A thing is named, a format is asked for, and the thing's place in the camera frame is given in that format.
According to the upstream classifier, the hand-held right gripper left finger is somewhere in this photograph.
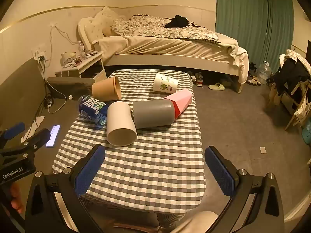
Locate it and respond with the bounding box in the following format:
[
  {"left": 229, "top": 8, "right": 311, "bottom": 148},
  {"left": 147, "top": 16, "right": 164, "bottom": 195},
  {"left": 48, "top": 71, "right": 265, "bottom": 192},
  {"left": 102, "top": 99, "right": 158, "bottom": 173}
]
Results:
[{"left": 25, "top": 144, "right": 106, "bottom": 233}]

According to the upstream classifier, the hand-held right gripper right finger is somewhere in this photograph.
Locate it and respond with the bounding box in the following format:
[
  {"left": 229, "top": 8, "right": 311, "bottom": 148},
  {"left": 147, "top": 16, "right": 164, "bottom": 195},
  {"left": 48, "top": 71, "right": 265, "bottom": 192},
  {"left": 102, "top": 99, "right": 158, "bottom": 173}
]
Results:
[{"left": 205, "top": 146, "right": 285, "bottom": 233}]

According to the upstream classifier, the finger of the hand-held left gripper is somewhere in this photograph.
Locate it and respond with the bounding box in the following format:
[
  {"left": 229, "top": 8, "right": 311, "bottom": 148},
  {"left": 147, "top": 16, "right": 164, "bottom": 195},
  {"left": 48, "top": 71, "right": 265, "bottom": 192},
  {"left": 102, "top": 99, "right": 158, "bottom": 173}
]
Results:
[
  {"left": 0, "top": 122, "right": 26, "bottom": 148},
  {"left": 0, "top": 128, "right": 51, "bottom": 162}
]

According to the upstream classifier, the plain white cup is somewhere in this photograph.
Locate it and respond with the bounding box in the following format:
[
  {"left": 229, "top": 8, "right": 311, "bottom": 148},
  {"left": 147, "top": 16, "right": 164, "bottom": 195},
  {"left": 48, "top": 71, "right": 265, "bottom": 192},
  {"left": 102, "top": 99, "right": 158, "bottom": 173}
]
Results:
[{"left": 106, "top": 101, "right": 138, "bottom": 147}]

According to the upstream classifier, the pink faceted cup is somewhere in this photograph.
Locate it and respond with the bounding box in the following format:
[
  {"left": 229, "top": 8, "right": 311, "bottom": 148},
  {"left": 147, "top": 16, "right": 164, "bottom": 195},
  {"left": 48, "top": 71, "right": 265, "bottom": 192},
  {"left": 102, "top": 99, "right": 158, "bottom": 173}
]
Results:
[{"left": 164, "top": 89, "right": 193, "bottom": 121}]

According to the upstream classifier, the brown paper cup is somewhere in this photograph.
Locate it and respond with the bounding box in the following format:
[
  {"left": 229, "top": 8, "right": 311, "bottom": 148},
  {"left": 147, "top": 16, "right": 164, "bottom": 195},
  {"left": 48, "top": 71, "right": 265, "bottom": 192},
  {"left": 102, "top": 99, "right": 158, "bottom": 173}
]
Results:
[{"left": 92, "top": 75, "right": 122, "bottom": 101}]

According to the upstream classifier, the grey cup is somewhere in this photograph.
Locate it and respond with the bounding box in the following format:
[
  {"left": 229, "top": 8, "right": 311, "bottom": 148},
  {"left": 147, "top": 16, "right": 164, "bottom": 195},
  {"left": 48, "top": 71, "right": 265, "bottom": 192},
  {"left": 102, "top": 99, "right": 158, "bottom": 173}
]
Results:
[{"left": 132, "top": 100, "right": 176, "bottom": 129}]

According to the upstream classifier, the white cup with green print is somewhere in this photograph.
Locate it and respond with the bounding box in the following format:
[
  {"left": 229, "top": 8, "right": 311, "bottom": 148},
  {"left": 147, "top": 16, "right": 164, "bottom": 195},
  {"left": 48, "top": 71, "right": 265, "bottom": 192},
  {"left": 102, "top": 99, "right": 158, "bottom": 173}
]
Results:
[{"left": 153, "top": 72, "right": 179, "bottom": 95}]

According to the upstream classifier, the person's left hand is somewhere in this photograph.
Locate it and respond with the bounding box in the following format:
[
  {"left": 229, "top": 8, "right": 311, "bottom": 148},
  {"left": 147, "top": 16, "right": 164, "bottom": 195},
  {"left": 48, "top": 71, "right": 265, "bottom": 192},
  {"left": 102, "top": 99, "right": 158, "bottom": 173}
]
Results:
[{"left": 9, "top": 183, "right": 25, "bottom": 214}]

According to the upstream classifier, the white crumpled paper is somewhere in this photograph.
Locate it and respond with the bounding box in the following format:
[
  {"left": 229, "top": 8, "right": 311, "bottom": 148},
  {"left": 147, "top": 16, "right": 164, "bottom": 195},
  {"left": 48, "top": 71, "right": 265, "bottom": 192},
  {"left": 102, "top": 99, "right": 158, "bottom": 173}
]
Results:
[{"left": 21, "top": 116, "right": 45, "bottom": 143}]

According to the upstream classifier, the lit smartphone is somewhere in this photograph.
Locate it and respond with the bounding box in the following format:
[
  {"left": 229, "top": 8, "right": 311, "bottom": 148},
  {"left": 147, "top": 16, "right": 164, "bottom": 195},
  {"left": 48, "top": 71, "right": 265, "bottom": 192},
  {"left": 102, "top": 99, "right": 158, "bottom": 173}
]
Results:
[{"left": 46, "top": 125, "right": 61, "bottom": 148}]

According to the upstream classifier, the black power strip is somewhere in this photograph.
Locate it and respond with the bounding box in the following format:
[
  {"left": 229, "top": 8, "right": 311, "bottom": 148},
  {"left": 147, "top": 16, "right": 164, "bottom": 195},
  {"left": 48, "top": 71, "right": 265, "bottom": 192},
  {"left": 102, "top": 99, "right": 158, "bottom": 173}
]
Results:
[{"left": 43, "top": 94, "right": 54, "bottom": 109}]

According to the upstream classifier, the person's beige trouser leg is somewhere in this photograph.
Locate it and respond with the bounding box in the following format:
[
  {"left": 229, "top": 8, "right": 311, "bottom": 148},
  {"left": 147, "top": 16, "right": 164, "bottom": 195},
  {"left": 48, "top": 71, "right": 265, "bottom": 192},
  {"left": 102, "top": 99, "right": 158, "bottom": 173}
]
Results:
[{"left": 157, "top": 211, "right": 220, "bottom": 233}]

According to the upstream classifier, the grey checkered tablecloth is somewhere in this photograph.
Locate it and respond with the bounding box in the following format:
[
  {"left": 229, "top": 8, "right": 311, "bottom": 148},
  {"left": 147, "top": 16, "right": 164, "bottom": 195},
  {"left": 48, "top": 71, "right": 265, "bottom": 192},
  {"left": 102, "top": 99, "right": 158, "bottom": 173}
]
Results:
[{"left": 52, "top": 69, "right": 206, "bottom": 215}]

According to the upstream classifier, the blue drink bottle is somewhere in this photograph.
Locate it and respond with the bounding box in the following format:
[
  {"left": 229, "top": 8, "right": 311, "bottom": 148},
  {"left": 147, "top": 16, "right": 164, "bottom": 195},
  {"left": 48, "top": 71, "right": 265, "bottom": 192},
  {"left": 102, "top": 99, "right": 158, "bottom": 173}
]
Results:
[{"left": 78, "top": 95, "right": 110, "bottom": 126}]

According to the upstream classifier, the green slipper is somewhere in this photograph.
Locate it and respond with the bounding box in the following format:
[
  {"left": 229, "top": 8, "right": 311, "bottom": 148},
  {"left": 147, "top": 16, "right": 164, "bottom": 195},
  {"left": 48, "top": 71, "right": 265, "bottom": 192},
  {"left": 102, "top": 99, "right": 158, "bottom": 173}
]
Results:
[{"left": 208, "top": 82, "right": 226, "bottom": 91}]

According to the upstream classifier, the white nightstand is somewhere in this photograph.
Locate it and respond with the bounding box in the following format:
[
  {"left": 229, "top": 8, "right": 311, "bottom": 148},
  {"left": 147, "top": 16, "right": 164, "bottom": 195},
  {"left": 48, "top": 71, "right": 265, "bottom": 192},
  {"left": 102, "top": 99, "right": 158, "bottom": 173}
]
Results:
[{"left": 55, "top": 51, "right": 106, "bottom": 83}]

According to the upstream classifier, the teal plastic bin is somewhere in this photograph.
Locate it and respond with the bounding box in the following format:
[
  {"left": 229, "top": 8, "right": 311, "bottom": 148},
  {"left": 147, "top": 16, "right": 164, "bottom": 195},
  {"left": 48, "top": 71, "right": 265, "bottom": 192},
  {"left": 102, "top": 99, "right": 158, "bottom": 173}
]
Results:
[{"left": 301, "top": 124, "right": 311, "bottom": 147}]

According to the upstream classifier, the pair of sneakers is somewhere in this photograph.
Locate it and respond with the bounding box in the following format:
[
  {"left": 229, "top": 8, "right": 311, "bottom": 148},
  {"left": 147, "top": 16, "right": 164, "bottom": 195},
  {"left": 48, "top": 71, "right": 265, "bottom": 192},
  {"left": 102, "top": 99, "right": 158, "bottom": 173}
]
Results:
[{"left": 190, "top": 72, "right": 204, "bottom": 87}]

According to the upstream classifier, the pair of light shoes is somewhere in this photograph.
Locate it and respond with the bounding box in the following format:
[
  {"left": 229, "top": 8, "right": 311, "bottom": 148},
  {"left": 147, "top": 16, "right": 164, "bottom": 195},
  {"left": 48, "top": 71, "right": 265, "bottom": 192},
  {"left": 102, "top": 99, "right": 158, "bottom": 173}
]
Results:
[{"left": 246, "top": 75, "right": 262, "bottom": 87}]

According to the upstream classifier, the large clear water jug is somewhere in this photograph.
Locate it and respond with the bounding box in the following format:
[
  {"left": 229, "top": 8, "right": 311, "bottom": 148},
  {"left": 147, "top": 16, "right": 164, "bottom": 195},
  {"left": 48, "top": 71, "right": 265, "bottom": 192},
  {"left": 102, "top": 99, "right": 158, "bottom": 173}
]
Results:
[{"left": 257, "top": 61, "right": 272, "bottom": 84}]

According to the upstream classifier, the wooden chair with clothes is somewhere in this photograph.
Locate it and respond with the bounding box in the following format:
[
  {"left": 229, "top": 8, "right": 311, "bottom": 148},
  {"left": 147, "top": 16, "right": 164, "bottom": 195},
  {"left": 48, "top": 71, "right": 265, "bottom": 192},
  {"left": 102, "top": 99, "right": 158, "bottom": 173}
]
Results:
[{"left": 267, "top": 49, "right": 311, "bottom": 132}]

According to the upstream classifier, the bed with beige sheet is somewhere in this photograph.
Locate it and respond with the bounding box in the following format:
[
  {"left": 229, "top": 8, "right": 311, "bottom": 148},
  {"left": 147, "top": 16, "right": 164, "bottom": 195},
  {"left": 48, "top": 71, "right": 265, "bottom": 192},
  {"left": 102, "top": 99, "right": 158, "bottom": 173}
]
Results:
[{"left": 78, "top": 6, "right": 250, "bottom": 94}]

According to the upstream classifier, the white patterned pillow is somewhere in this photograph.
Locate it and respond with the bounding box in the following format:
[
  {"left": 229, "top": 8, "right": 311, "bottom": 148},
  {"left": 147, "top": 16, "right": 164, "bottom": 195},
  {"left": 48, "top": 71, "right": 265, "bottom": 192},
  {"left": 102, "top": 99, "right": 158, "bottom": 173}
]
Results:
[{"left": 93, "top": 6, "right": 126, "bottom": 37}]

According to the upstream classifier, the leaf patterned quilt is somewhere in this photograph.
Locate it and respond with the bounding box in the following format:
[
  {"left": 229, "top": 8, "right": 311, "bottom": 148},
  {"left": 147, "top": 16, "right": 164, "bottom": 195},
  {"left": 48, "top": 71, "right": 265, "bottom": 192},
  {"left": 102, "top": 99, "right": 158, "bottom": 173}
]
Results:
[{"left": 111, "top": 15, "right": 219, "bottom": 45}]

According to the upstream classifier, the black garment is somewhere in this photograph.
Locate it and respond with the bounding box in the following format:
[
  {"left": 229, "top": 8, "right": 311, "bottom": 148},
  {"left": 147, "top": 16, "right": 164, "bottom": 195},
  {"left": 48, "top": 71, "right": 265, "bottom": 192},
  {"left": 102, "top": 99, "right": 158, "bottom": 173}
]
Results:
[{"left": 164, "top": 15, "right": 190, "bottom": 29}]

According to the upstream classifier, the green curtain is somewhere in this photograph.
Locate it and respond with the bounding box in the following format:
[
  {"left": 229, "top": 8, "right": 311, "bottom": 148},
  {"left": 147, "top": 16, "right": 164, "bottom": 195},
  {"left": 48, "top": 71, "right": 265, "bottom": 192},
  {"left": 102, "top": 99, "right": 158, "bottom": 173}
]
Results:
[{"left": 216, "top": 0, "right": 295, "bottom": 74}]

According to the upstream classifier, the wall socket with plugs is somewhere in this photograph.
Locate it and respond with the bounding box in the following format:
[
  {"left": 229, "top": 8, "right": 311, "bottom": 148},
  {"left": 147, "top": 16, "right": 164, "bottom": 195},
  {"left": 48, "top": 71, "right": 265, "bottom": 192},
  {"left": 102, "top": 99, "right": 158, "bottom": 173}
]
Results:
[{"left": 31, "top": 43, "right": 47, "bottom": 61}]

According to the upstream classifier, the white charging cable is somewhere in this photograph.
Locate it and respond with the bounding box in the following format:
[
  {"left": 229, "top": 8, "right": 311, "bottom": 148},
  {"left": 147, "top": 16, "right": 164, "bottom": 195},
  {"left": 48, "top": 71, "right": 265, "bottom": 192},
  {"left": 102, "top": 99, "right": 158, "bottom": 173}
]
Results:
[{"left": 46, "top": 22, "right": 84, "bottom": 114}]

